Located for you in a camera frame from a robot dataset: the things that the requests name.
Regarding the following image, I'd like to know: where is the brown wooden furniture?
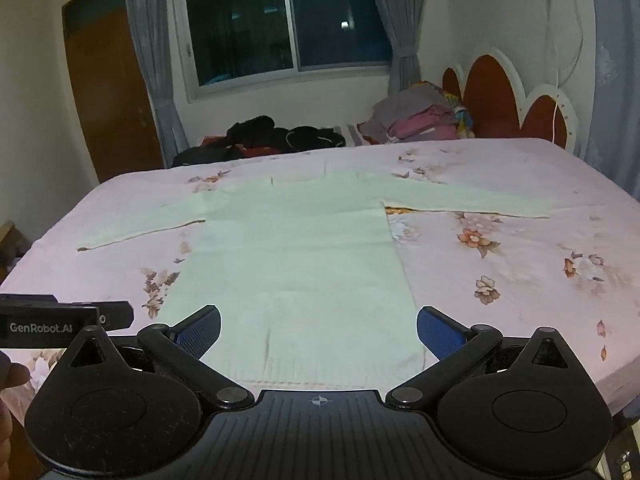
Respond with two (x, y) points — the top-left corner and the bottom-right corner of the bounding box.
(0, 219), (32, 283)

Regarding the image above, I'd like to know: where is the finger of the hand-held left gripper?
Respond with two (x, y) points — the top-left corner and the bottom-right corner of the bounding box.
(59, 301), (135, 332)

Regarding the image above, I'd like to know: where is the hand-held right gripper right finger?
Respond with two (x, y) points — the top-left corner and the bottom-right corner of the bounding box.
(385, 306), (583, 411)

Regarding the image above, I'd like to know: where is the red and white headboard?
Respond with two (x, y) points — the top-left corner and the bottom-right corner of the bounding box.
(441, 47), (582, 155)

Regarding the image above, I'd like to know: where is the pile of dark clothes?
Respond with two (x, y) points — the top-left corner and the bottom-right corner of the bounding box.
(171, 115), (349, 169)

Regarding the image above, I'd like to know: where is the brown wooden door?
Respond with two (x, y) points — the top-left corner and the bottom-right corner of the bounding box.
(61, 0), (167, 184)

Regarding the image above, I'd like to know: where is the white cable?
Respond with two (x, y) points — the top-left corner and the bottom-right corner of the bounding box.
(542, 0), (587, 147)

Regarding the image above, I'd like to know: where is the pile of folded clothes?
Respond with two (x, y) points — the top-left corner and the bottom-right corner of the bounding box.
(359, 81), (476, 145)

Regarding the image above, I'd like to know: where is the person's left hand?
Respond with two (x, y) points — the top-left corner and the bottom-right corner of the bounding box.
(0, 350), (32, 466)

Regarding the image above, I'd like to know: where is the pale blue patterned curtain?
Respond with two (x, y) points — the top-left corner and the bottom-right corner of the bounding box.
(586, 0), (640, 202)

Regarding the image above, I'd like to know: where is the grey striped cloth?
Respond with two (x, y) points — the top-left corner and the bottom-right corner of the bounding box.
(340, 122), (383, 147)

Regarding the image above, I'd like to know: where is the grey curtain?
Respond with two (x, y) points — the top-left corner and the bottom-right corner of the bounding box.
(359, 0), (427, 107)
(121, 0), (191, 168)

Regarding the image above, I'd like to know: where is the sliding glass window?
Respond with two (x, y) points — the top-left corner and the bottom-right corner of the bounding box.
(172, 0), (396, 104)

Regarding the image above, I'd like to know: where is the dark device with buttons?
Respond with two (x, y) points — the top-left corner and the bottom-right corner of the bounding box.
(601, 422), (640, 480)

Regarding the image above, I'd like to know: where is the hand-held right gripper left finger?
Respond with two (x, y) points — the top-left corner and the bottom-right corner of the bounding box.
(62, 305), (256, 411)

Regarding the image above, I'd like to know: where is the white knitted sweater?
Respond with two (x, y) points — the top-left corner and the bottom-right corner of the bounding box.
(76, 170), (551, 390)

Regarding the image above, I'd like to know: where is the pink floral bed sheet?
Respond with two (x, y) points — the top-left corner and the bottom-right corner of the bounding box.
(0, 137), (640, 416)

